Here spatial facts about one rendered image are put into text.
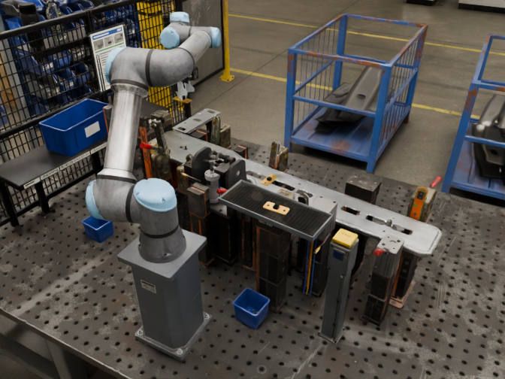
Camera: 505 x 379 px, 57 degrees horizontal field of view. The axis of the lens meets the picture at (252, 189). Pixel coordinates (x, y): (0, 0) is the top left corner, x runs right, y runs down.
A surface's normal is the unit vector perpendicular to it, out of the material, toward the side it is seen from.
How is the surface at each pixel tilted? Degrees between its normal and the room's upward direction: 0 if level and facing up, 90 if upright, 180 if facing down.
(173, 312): 90
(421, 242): 0
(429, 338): 0
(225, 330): 0
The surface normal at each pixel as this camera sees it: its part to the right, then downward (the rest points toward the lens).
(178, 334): 0.26, 0.55
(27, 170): 0.00, -0.82
